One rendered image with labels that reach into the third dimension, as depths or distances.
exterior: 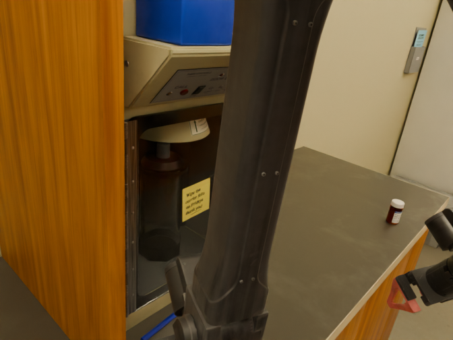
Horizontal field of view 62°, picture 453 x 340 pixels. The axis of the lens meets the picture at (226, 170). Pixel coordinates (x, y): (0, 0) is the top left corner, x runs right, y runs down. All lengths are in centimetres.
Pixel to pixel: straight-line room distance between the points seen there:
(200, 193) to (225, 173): 48
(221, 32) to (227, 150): 29
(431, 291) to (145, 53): 65
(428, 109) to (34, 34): 324
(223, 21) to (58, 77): 24
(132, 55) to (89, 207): 22
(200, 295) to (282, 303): 58
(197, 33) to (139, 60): 9
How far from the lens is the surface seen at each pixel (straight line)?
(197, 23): 53
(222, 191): 31
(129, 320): 84
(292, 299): 96
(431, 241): 339
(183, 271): 47
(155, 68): 52
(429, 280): 82
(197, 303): 38
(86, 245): 62
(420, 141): 361
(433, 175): 365
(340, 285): 105
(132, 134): 61
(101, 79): 47
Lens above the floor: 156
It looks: 24 degrees down
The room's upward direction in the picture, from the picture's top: 6 degrees clockwise
